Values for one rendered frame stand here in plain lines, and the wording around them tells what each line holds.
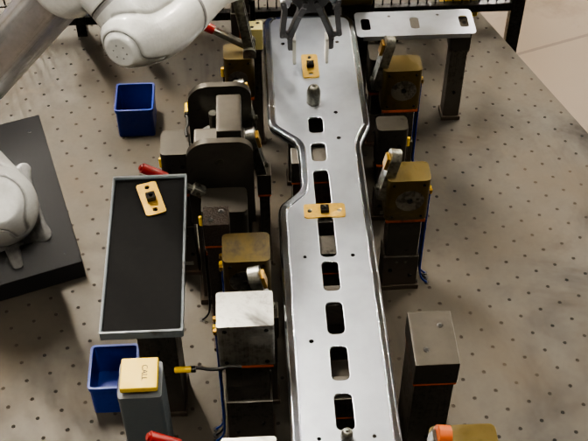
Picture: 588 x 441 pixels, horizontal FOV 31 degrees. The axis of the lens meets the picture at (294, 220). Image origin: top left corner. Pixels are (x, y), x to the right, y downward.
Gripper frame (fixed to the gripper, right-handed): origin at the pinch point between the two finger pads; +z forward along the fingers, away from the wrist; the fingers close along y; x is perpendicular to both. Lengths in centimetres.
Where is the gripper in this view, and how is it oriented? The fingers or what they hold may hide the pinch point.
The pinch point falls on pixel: (310, 50)
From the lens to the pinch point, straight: 246.9
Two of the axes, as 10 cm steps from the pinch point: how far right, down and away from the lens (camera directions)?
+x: -0.5, -7.3, 6.8
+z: 0.1, 6.8, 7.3
